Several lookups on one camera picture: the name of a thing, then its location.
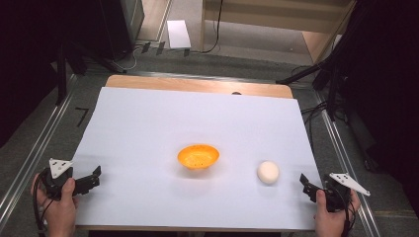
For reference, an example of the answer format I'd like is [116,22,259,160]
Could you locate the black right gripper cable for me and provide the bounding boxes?
[335,184,358,237]

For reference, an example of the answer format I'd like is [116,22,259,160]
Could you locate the metal floor rail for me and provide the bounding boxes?
[313,90,382,237]
[125,70,318,86]
[0,74,79,230]

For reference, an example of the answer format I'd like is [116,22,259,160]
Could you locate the light wooden frame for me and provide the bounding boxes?
[200,0,358,64]

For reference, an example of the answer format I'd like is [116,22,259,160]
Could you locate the black hanging cable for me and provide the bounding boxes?
[200,0,224,54]

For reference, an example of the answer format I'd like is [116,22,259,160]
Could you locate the black metal stand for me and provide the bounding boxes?
[53,38,126,107]
[276,48,352,122]

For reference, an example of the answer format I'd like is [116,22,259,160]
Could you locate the black floor cables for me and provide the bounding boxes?
[299,100,331,152]

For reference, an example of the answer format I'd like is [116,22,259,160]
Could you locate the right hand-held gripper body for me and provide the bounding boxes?
[322,172,372,213]

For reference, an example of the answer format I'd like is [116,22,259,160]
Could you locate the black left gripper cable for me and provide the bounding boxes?
[32,168,55,237]

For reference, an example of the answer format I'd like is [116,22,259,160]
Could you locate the white floor cable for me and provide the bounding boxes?
[120,44,146,72]

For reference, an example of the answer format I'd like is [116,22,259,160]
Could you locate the wooden table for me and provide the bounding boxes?
[75,74,294,233]

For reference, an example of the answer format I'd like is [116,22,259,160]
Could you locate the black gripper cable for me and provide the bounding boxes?
[335,184,358,237]
[32,168,55,237]

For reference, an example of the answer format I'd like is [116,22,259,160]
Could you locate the person's left hand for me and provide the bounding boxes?
[31,173,80,237]

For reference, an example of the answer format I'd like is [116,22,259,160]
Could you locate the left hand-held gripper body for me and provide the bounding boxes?
[42,157,77,202]

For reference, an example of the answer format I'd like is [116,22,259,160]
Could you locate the person's right hand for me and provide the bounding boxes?
[313,189,362,237]

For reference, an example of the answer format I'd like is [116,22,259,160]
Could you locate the white paper sheet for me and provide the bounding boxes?
[72,86,323,231]

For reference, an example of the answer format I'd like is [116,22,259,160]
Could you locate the orange plastic bowl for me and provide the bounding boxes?
[177,143,220,171]

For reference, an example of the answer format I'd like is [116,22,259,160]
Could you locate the dark cabinet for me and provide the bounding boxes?
[98,0,146,62]

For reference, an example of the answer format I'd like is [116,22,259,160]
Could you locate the white paper on floor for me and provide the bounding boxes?
[166,20,193,50]

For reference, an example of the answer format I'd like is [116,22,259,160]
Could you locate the white round ball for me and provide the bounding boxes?
[256,160,281,186]

